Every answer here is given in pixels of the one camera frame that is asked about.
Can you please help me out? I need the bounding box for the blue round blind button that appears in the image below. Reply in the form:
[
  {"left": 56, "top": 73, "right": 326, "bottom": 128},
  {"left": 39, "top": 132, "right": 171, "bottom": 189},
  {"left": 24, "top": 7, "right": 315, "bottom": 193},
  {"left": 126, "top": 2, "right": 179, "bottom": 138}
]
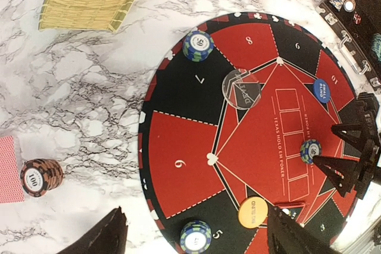
[{"left": 313, "top": 79, "right": 330, "bottom": 104}]

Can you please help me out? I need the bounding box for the red playing card deck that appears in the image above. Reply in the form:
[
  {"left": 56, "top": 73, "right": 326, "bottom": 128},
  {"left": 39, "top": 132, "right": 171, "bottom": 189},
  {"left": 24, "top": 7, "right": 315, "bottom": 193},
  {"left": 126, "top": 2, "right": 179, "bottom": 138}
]
[{"left": 1, "top": 136, "right": 24, "bottom": 203}]

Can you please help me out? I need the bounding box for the black poker chip case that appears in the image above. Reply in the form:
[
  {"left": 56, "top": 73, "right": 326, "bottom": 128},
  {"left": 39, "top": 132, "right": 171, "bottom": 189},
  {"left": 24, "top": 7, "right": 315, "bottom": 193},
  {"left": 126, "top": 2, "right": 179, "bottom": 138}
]
[{"left": 317, "top": 0, "right": 380, "bottom": 94}]

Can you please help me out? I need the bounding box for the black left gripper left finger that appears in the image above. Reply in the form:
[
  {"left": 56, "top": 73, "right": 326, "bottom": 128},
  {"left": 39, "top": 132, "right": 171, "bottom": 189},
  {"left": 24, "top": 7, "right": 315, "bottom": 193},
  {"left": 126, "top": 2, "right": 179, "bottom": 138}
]
[{"left": 59, "top": 207, "right": 128, "bottom": 254}]

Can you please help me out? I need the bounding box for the orange round blind button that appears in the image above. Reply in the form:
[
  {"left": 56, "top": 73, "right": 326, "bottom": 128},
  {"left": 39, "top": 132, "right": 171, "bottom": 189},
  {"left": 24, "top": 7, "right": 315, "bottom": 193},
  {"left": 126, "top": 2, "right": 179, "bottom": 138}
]
[{"left": 238, "top": 196, "right": 268, "bottom": 229}]

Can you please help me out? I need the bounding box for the clear round dealer button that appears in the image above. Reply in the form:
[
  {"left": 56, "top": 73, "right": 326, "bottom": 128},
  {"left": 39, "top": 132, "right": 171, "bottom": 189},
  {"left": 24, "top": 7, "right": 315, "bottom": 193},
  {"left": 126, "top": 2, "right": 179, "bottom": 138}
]
[{"left": 222, "top": 68, "right": 262, "bottom": 110}]

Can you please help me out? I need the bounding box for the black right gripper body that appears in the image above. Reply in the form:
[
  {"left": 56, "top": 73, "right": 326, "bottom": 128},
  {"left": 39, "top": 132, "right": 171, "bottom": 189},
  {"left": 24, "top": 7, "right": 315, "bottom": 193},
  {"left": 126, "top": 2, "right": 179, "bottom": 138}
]
[{"left": 354, "top": 92, "right": 380, "bottom": 199}]

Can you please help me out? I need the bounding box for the round red black poker mat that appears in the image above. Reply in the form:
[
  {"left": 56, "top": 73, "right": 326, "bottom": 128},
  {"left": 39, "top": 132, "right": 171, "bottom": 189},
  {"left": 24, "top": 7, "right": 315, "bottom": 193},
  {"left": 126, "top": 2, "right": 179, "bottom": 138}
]
[{"left": 138, "top": 12, "right": 360, "bottom": 253}]

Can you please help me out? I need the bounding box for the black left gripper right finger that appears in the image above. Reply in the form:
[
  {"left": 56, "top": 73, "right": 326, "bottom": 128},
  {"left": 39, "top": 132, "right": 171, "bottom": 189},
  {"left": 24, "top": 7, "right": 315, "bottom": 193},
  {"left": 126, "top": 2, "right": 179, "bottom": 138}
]
[{"left": 267, "top": 206, "right": 336, "bottom": 254}]

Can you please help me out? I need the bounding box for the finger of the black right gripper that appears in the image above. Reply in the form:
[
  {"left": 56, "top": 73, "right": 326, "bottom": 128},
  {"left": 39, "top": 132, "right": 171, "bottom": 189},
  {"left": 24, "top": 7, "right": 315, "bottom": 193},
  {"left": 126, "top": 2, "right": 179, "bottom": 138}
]
[
  {"left": 331, "top": 124, "right": 369, "bottom": 147},
  {"left": 313, "top": 156, "right": 359, "bottom": 197}
]

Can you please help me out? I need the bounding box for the orange black chip stack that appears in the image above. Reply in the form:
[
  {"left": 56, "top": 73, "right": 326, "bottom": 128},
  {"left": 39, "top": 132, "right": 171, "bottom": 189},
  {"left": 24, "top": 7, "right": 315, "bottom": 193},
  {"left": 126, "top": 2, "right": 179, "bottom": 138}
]
[{"left": 20, "top": 159, "right": 64, "bottom": 197}]

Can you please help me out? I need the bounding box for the single blue green chip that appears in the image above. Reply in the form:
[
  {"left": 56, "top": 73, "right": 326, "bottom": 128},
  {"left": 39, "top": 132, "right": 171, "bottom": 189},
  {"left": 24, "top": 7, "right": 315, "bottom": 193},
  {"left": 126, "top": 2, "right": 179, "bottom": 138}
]
[{"left": 182, "top": 30, "right": 214, "bottom": 62}]

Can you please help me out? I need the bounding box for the blue green chip pile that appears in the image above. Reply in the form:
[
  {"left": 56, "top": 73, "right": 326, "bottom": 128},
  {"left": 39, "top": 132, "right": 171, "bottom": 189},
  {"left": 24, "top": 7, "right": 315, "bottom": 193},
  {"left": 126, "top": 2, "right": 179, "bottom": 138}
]
[
  {"left": 300, "top": 139, "right": 322, "bottom": 165},
  {"left": 180, "top": 220, "right": 212, "bottom": 254}
]

